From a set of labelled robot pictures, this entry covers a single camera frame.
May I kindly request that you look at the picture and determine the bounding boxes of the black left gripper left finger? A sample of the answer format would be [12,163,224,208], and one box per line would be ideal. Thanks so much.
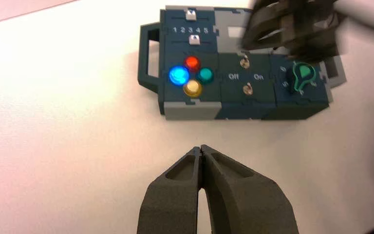
[137,146,204,234]

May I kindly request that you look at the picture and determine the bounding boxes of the blue push button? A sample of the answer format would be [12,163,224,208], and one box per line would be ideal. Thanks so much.
[168,65,190,87]

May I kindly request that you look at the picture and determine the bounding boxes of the green push button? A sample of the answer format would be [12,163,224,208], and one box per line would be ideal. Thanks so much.
[195,67,214,85]

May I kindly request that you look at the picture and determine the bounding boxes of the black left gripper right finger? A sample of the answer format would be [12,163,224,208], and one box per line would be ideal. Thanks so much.
[201,144,300,234]

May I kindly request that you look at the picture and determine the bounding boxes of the red push button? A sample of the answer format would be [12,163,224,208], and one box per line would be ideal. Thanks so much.
[184,56,202,72]

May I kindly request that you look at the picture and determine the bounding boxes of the green rotary knob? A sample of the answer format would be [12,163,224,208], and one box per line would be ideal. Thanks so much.
[285,62,318,94]

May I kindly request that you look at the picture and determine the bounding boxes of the grey and blue task box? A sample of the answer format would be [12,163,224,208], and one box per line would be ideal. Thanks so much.
[137,5,347,121]

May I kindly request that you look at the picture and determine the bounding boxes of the yellow push button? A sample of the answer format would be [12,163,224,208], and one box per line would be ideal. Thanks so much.
[183,79,203,98]

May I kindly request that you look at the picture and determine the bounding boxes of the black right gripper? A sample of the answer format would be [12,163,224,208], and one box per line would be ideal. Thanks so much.
[241,0,349,64]

